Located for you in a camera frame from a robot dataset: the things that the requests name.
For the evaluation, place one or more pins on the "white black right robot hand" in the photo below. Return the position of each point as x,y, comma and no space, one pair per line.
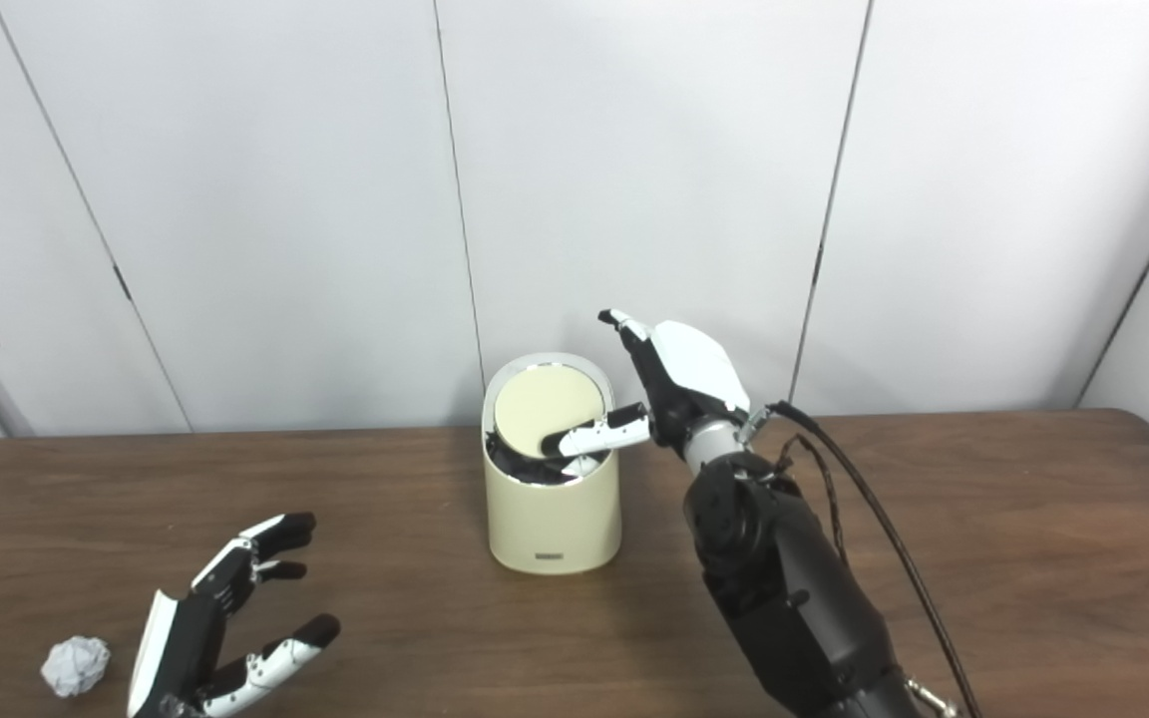
689,374

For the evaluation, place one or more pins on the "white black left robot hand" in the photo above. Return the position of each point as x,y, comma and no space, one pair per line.
181,643

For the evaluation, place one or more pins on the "white paper ball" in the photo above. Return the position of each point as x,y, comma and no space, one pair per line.
76,666

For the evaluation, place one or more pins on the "round cream bin lid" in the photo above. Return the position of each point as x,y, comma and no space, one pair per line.
540,409

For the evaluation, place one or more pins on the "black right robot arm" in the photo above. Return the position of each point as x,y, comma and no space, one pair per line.
784,588

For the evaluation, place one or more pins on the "cream-colored plastic bin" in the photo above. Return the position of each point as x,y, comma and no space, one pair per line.
553,524

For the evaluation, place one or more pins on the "black wall panel hinge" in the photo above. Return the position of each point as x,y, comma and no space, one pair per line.
123,282
819,267

